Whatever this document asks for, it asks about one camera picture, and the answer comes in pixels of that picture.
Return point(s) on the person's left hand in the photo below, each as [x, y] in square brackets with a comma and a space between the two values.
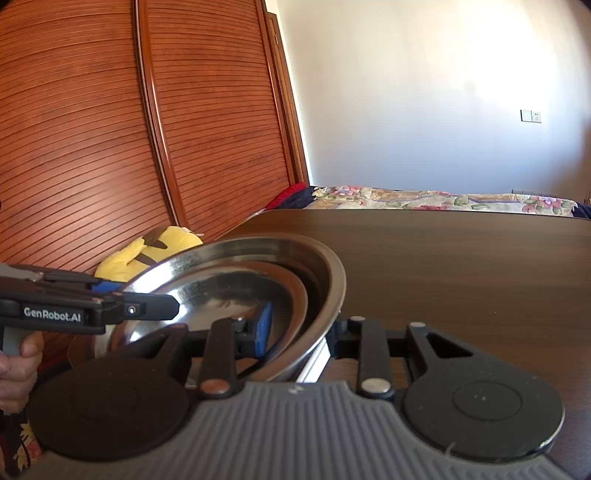
[21, 378]

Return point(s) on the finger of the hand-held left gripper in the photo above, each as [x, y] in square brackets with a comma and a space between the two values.
[147, 308]
[69, 285]

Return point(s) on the navy blue cloth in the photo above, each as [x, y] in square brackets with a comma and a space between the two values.
[582, 210]

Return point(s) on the small steel bowl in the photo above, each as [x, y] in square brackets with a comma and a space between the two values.
[207, 295]

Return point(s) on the floral bedspread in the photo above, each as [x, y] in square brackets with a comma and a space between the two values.
[415, 199]

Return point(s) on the yellow plush toy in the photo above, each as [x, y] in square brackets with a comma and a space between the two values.
[147, 254]

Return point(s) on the red and navy blanket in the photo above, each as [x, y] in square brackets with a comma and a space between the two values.
[291, 196]

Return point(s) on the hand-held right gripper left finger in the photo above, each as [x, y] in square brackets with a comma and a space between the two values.
[264, 330]

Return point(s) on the white wall socket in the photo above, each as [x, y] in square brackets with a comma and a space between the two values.
[531, 116]

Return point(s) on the large steel bowl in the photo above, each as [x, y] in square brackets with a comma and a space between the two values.
[277, 243]

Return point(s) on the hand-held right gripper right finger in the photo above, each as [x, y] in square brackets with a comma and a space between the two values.
[344, 341]

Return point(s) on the dark floral cloth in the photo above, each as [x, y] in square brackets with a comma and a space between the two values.
[16, 447]

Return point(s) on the wooden slatted wardrobe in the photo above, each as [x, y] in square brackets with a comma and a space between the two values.
[92, 138]

